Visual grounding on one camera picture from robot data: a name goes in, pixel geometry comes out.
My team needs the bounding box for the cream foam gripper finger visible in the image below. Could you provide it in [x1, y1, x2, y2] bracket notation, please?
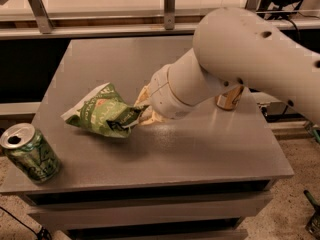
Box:
[139, 106, 167, 125]
[134, 85, 150, 106]

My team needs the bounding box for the green jalapeno chip bag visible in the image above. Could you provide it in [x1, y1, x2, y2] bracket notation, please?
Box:
[61, 83, 148, 138]

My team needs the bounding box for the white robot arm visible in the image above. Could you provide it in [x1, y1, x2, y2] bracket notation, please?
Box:
[137, 8, 320, 124]

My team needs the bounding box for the gold soda can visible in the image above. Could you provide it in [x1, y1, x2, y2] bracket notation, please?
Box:
[215, 86, 244, 111]

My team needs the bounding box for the green soda can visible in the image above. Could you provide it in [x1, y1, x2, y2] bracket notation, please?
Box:
[0, 123, 60, 184]

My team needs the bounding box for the grey drawer cabinet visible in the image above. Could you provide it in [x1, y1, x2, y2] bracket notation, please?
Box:
[1, 36, 293, 240]

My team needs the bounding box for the dark object on floor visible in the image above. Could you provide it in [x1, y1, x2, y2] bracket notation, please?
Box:
[303, 190, 320, 240]

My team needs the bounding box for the middle metal bracket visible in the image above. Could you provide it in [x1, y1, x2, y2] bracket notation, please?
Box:
[164, 0, 175, 30]

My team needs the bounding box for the left metal bracket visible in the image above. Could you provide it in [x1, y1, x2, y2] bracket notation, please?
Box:
[27, 0, 53, 34]

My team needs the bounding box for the black floor cable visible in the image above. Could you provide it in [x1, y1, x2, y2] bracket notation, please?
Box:
[0, 205, 53, 240]

